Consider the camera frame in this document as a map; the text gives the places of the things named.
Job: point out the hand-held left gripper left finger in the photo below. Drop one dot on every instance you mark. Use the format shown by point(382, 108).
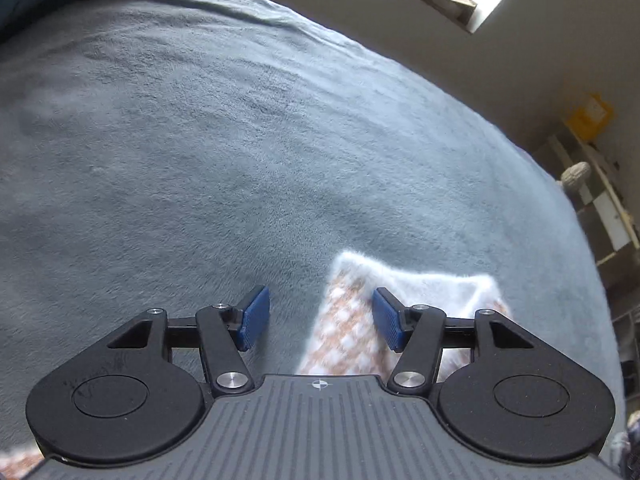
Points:
point(254, 317)

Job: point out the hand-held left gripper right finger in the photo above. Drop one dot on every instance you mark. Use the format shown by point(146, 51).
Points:
point(387, 320)

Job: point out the beige white houndstooth cardigan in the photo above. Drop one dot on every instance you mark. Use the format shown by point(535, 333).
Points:
point(350, 320)

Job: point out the grey fleece blanket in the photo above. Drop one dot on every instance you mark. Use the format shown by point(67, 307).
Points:
point(200, 135)

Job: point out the woven beige basket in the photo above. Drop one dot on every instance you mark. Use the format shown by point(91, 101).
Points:
point(575, 175)

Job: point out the white wooden desk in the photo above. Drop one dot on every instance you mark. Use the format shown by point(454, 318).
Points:
point(610, 210)

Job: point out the yellow box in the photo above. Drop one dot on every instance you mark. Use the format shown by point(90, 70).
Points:
point(590, 115)

